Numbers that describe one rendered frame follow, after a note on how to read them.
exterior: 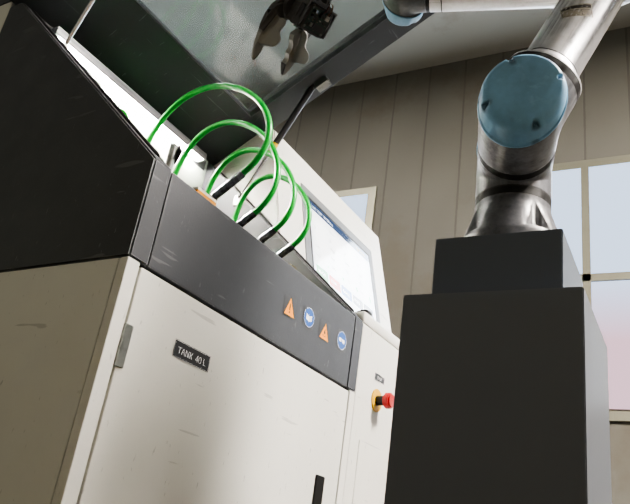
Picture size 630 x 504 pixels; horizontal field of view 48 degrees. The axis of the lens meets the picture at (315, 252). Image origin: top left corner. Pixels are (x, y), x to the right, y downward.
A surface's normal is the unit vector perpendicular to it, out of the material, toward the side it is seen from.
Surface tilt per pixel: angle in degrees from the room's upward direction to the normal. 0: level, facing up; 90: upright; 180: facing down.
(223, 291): 90
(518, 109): 97
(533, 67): 97
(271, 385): 90
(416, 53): 180
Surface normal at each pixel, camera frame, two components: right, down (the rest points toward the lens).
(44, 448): -0.49, -0.42
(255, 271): 0.86, -0.10
